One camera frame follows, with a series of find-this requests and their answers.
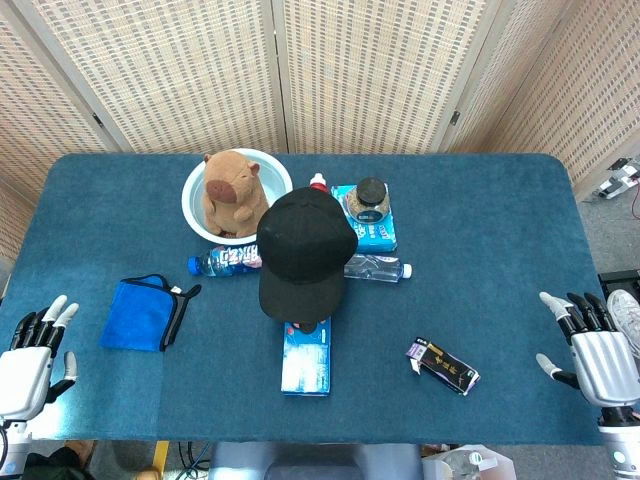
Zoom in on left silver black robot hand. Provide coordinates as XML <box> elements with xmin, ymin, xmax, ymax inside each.
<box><xmin>0</xmin><ymin>293</ymin><xmax>81</xmax><ymax>421</ymax></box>

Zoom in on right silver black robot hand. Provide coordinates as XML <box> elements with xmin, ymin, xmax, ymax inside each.
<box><xmin>535</xmin><ymin>291</ymin><xmax>640</xmax><ymax>426</ymax></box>

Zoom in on black baseball cap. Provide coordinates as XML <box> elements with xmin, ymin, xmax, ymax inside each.
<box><xmin>255</xmin><ymin>187</ymin><xmax>360</xmax><ymax>323</ymax></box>

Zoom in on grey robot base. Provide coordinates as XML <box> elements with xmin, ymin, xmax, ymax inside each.
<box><xmin>207</xmin><ymin>442</ymin><xmax>424</xmax><ymax>480</ymax></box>

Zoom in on white sneaker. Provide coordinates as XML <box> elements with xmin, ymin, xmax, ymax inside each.
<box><xmin>606</xmin><ymin>288</ymin><xmax>640</xmax><ymax>361</ymax></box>

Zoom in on black floor box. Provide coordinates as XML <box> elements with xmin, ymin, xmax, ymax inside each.
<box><xmin>597</xmin><ymin>269</ymin><xmax>640</xmax><ymax>301</ymax></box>

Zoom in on black bag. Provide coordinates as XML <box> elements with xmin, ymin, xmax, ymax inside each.
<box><xmin>20</xmin><ymin>446</ymin><xmax>95</xmax><ymax>480</ymax></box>

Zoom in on blue folded cloth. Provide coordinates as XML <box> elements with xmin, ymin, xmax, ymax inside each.
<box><xmin>98</xmin><ymin>273</ymin><xmax>203</xmax><ymax>354</ymax></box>

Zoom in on dark purple gold carton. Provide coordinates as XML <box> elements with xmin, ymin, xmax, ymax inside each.
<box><xmin>405</xmin><ymin>336</ymin><xmax>482</xmax><ymax>397</ymax></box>

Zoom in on clear plastic container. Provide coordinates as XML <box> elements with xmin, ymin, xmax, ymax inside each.
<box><xmin>422</xmin><ymin>443</ymin><xmax>517</xmax><ymax>480</ymax></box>

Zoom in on teal table mat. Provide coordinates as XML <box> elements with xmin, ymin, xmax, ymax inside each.
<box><xmin>0</xmin><ymin>152</ymin><xmax>609</xmax><ymax>447</ymax></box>

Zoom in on white electronics on floor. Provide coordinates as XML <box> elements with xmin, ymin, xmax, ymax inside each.
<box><xmin>589</xmin><ymin>156</ymin><xmax>640</xmax><ymax>202</ymax></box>

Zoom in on blue cap drink bottle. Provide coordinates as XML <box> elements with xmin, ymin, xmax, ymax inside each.
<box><xmin>187</xmin><ymin>243</ymin><xmax>265</xmax><ymax>278</ymax></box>

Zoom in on clear white cap water bottle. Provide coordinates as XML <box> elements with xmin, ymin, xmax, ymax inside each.
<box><xmin>343</xmin><ymin>253</ymin><xmax>414</xmax><ymax>284</ymax></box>

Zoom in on woven folding screen panel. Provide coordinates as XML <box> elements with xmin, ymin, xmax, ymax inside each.
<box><xmin>9</xmin><ymin>0</ymin><xmax>291</xmax><ymax>155</ymax></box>
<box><xmin>439</xmin><ymin>0</ymin><xmax>640</xmax><ymax>201</ymax></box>
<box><xmin>0</xmin><ymin>0</ymin><xmax>124</xmax><ymax>264</ymax></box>
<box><xmin>272</xmin><ymin>0</ymin><xmax>506</xmax><ymax>155</ymax></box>

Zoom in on wide blue biscuit box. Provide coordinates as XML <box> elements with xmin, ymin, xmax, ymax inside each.
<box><xmin>330</xmin><ymin>183</ymin><xmax>399</xmax><ymax>254</ymax></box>

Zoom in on brown capybara plush toy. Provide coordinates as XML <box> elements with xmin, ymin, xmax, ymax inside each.
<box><xmin>200</xmin><ymin>149</ymin><xmax>271</xmax><ymax>239</ymax></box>

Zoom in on long blue Oreo box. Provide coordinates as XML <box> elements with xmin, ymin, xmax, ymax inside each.
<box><xmin>280</xmin><ymin>315</ymin><xmax>333</xmax><ymax>398</ymax></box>

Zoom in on glass jar black lid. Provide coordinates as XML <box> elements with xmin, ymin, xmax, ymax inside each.
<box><xmin>348</xmin><ymin>176</ymin><xmax>392</xmax><ymax>224</ymax></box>

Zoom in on white plastic basin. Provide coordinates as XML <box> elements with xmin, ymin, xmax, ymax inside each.
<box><xmin>181</xmin><ymin>148</ymin><xmax>294</xmax><ymax>246</ymax></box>

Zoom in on blue green floor cables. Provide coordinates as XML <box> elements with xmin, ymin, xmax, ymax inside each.
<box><xmin>175</xmin><ymin>441</ymin><xmax>212</xmax><ymax>480</ymax></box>

